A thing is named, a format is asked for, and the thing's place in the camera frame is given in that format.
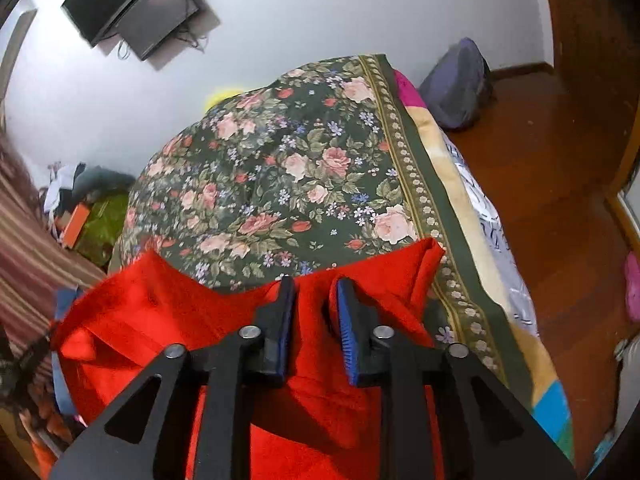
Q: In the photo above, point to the yellow round thing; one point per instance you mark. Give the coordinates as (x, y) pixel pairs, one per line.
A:
(220, 97)

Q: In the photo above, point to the striped brown curtain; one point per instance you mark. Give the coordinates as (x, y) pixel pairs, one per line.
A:
(30, 250)

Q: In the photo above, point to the orange box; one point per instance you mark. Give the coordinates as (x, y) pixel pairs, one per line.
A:
(75, 225)

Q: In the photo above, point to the floral green blanket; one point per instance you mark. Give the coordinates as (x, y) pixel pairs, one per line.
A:
(280, 160)

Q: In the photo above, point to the small black wall monitor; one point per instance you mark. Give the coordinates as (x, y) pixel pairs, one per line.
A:
(160, 15)

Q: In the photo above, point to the pink slipper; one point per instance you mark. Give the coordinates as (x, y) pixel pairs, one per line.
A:
(632, 285)

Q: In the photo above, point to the red zip jacket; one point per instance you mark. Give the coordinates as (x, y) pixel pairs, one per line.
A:
(175, 320)

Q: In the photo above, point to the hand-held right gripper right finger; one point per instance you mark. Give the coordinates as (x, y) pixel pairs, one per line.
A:
(345, 330)

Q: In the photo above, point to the grey cushion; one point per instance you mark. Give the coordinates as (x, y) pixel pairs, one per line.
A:
(105, 180)

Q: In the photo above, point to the grey purple backpack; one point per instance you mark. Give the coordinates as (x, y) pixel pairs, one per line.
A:
(457, 85)

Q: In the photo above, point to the colourful bed sheet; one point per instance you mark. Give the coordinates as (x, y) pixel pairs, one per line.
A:
(500, 260)

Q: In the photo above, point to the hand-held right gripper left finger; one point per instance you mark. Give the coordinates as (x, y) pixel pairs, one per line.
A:
(285, 330)

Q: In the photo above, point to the white air conditioner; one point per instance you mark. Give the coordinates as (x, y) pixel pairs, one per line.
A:
(15, 50)

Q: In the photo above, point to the pile of clutter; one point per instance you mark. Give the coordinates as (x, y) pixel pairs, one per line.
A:
(57, 185)

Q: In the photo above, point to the green patterned table cover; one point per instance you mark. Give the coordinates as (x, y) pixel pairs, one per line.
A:
(102, 225)

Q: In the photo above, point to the blue jeans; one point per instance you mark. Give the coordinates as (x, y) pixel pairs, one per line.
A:
(65, 360)

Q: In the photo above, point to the brown wooden door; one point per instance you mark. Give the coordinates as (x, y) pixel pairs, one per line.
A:
(590, 35)

